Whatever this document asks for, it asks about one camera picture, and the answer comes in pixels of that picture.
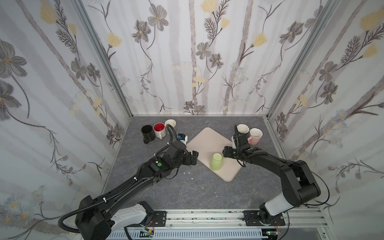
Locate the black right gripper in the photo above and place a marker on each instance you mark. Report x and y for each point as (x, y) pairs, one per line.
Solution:
(241, 145)

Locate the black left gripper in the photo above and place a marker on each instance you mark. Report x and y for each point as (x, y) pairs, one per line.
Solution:
(190, 157)

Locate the light green mug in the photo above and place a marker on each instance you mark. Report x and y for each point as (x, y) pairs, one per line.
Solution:
(216, 162)

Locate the beige rectangular tray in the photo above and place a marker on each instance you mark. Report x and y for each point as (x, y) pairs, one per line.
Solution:
(207, 143)

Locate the pink mug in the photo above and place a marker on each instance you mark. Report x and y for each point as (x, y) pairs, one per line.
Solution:
(255, 136)

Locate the grey mug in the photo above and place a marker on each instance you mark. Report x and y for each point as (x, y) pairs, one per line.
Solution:
(170, 122)

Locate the white cream mug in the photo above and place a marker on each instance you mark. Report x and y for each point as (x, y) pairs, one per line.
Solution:
(160, 130)

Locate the black mug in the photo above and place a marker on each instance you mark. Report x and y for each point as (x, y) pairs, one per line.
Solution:
(148, 134)

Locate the dark green mug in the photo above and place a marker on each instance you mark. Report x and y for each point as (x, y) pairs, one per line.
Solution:
(243, 129)

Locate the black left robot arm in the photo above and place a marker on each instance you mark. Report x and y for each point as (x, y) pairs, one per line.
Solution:
(94, 217)

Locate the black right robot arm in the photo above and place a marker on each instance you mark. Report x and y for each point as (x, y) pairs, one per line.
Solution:
(297, 180)

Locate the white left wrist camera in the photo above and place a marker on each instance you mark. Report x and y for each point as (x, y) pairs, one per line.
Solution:
(183, 138)

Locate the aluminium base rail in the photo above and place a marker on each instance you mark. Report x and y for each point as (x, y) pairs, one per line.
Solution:
(237, 224)

